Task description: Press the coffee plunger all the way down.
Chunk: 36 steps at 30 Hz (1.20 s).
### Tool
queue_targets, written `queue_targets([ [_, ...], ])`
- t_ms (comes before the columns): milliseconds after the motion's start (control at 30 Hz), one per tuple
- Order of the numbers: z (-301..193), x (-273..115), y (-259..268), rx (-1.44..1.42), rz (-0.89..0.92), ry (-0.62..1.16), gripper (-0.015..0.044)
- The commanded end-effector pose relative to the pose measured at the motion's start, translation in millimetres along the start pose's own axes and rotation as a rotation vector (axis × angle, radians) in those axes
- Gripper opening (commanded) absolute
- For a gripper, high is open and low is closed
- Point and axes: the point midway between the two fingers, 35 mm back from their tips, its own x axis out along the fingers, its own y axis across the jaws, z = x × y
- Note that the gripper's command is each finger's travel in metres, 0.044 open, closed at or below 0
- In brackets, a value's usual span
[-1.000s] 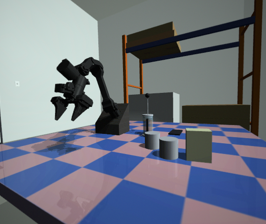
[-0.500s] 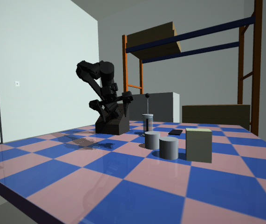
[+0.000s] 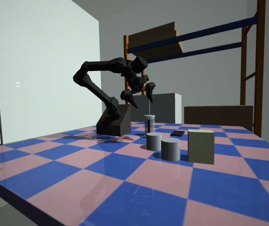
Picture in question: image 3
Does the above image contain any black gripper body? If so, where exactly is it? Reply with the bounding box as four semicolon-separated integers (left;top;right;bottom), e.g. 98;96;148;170
120;76;155;100

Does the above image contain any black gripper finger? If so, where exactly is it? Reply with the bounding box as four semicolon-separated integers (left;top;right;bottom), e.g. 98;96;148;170
146;87;154;103
125;94;138;109

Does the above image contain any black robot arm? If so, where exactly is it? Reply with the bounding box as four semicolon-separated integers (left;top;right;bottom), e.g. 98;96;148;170
73;56;149;120

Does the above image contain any french press with plunger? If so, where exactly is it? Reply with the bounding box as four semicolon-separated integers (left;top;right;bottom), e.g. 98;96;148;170
144;107;155;137

